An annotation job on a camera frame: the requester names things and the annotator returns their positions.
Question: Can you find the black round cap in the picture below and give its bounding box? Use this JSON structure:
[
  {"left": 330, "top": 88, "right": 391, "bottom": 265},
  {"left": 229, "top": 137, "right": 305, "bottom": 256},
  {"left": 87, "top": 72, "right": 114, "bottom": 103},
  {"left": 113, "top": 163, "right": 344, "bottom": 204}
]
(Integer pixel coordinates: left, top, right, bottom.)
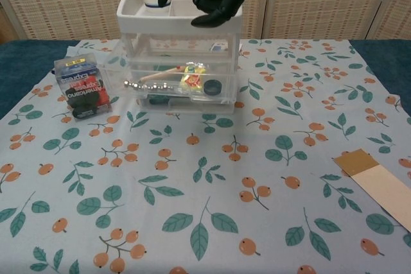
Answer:
[{"left": 203, "top": 79, "right": 223, "bottom": 97}]

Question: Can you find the leaf and berry tablecloth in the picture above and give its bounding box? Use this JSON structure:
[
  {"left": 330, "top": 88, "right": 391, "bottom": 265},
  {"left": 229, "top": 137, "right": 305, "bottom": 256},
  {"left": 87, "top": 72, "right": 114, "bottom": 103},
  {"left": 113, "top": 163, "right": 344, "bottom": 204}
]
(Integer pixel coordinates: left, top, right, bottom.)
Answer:
[{"left": 0, "top": 39, "right": 411, "bottom": 274}]

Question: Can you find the clear coffee capsule box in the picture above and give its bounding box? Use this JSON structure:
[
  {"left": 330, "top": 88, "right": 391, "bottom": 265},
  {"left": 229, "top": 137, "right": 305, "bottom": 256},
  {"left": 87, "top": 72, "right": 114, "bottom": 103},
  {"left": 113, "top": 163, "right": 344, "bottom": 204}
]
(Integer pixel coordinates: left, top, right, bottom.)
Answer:
[{"left": 53, "top": 51, "right": 113, "bottom": 122}]

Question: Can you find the small wooden stick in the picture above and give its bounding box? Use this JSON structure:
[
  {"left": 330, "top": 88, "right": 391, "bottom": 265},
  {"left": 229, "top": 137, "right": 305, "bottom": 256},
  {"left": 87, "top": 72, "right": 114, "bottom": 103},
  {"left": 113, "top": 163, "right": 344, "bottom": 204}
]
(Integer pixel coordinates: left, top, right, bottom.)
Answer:
[{"left": 139, "top": 65, "right": 187, "bottom": 83}]

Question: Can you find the teal table cover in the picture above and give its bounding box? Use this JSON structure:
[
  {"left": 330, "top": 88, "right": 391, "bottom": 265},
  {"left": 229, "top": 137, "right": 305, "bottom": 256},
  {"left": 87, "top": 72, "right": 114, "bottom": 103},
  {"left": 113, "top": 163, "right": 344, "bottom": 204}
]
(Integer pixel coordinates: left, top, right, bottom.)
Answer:
[{"left": 0, "top": 39, "right": 411, "bottom": 121}]

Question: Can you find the teal item in drawer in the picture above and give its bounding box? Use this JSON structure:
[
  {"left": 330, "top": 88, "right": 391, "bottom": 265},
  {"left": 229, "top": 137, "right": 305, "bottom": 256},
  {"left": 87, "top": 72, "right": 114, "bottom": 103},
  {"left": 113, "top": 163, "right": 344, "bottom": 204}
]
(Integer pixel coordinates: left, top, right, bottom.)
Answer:
[{"left": 147, "top": 94, "right": 170, "bottom": 105}]

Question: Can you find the yellow snack packet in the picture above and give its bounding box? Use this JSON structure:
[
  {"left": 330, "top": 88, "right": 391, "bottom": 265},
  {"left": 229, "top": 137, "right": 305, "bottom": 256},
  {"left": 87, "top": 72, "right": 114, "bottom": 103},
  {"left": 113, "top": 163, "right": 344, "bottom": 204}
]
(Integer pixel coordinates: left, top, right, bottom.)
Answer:
[{"left": 179, "top": 62, "right": 208, "bottom": 92}]

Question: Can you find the silver bead chain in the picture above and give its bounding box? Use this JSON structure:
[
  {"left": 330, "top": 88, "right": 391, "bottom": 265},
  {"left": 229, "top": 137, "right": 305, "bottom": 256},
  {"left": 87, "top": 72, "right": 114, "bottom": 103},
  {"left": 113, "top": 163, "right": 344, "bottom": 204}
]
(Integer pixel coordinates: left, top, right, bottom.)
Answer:
[{"left": 123, "top": 80, "right": 180, "bottom": 92}]

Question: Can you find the pink and gold card strip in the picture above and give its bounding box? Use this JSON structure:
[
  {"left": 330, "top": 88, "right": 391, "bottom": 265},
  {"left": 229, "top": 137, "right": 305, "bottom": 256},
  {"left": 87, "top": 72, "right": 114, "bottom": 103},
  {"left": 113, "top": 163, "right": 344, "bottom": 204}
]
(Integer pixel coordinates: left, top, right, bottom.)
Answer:
[{"left": 333, "top": 148, "right": 411, "bottom": 234}]

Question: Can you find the white plastic drawer organizer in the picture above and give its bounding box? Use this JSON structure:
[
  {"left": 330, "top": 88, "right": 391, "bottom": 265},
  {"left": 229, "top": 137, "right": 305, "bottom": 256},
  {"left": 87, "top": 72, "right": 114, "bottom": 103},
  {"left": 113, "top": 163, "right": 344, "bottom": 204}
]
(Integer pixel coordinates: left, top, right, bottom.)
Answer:
[{"left": 116, "top": 0, "right": 242, "bottom": 115}]

